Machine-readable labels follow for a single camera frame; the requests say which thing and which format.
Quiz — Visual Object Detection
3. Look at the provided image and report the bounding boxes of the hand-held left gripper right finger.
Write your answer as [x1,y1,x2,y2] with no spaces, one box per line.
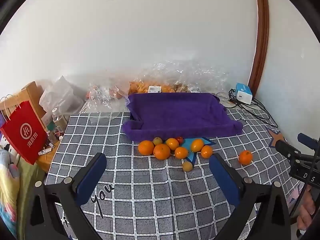
[209,153,292,240]

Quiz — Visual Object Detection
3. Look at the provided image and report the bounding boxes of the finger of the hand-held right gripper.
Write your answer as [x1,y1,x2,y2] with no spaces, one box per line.
[275,140,301,159]
[297,133,320,151]

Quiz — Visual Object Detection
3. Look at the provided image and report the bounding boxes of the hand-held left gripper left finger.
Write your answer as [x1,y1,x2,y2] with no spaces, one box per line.
[17,152,107,240]

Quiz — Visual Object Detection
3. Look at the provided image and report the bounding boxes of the oval small orange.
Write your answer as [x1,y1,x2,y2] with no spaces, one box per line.
[191,139,204,153]

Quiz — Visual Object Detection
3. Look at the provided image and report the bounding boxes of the large orange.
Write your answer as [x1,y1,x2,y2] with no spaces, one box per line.
[153,143,171,160]
[138,140,155,156]

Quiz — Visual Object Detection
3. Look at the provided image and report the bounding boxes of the purple towel lined tray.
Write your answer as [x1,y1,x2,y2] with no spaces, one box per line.
[122,92,243,142]

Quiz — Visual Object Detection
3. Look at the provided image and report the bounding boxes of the person's right hand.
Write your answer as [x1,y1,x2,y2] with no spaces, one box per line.
[297,192,317,230]

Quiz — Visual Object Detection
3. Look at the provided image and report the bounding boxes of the wooden side table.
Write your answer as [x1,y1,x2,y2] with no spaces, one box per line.
[35,140,62,173]

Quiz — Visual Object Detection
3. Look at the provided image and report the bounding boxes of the brown bottle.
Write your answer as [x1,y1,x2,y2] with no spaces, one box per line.
[56,117,68,133]

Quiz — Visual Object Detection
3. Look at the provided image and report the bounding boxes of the white charger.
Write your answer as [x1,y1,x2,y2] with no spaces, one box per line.
[236,90,253,105]

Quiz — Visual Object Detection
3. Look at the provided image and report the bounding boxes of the clear bottle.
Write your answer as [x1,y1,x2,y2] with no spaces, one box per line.
[51,108,63,128]

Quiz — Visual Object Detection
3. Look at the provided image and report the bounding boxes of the red paper bag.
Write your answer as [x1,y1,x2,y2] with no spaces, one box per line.
[0,94,48,165]

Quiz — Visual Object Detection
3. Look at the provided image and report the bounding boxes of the crumpled clear plastic bag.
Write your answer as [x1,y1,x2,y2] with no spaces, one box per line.
[85,82,130,112]

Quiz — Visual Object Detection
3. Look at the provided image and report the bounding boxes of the colourful printed bedding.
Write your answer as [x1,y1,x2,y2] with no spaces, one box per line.
[0,149,28,239]

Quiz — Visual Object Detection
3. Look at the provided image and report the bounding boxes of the white plastic bag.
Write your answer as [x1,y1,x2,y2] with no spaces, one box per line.
[39,76,84,114]

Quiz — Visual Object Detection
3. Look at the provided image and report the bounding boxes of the clear bag of brown fruit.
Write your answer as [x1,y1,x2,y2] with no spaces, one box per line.
[175,61,230,95]

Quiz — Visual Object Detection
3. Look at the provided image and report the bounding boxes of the black cables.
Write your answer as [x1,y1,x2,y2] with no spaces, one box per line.
[215,89,278,128]

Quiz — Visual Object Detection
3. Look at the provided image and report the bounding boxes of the brown wooden door frame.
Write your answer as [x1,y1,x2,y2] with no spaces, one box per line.
[247,0,270,98]

